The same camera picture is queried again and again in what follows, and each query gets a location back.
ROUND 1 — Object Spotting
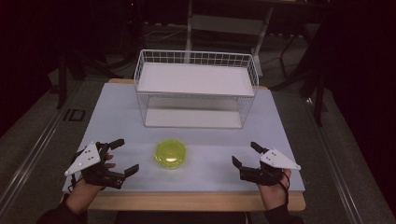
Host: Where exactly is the white wire two-tier shelf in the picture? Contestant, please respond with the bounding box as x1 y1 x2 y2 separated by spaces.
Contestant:
134 49 260 129

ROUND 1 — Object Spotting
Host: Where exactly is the yellow-green round plastic container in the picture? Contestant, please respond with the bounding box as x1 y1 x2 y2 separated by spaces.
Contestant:
154 138 188 170

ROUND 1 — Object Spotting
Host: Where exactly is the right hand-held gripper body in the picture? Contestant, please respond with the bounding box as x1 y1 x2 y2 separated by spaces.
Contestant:
238 147 302 187

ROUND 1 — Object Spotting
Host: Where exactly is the person's right hand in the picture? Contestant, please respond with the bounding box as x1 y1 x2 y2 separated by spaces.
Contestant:
257 168 292 211

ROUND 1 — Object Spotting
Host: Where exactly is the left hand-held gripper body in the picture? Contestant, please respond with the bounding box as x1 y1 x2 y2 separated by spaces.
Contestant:
64 141 126 190

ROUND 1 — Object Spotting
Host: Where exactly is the light blue table mat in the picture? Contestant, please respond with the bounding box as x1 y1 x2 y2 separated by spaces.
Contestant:
62 82 306 192

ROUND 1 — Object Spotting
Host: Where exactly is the black tripod stand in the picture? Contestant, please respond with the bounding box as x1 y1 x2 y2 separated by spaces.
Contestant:
270 12 328 127

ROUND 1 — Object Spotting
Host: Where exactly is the grey metal stand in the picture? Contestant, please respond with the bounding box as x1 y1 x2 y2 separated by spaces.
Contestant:
184 0 275 77

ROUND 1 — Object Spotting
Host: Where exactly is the person's left hand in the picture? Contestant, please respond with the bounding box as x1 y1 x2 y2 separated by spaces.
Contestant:
65 152 117 216

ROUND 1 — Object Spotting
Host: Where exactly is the black cable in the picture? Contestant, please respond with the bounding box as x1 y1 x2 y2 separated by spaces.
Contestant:
264 167 290 207

